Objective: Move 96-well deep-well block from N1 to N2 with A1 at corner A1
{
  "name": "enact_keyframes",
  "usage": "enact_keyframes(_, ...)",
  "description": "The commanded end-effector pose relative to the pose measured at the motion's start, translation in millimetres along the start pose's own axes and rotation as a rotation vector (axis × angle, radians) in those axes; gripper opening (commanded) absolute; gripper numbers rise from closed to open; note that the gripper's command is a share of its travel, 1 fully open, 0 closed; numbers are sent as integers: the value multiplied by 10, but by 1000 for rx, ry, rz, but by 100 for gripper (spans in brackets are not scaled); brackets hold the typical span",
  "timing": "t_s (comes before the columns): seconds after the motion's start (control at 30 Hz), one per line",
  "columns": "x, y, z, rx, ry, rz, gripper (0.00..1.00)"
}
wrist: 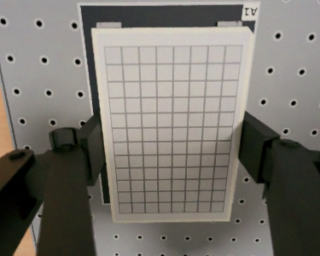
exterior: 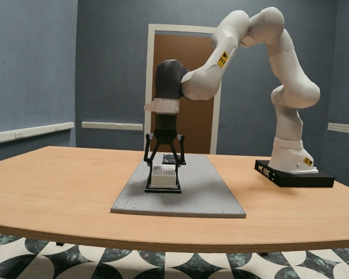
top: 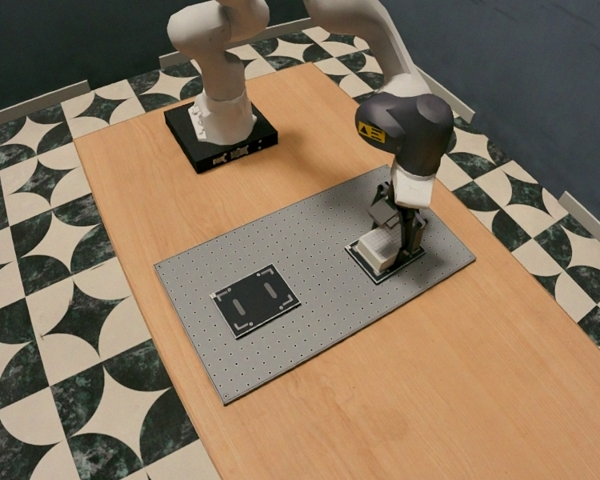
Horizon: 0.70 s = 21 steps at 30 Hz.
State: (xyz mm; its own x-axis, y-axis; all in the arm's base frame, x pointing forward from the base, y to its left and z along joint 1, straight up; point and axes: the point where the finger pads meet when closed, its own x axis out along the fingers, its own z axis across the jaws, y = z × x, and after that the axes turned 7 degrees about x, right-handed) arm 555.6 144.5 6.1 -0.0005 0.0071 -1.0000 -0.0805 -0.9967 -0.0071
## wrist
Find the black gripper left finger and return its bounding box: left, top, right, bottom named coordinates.
left=0, top=108, right=106, bottom=256

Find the white deep-well plate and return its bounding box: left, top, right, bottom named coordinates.
left=91, top=27, right=254, bottom=224

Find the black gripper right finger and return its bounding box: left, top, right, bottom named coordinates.
left=238, top=110, right=320, bottom=256

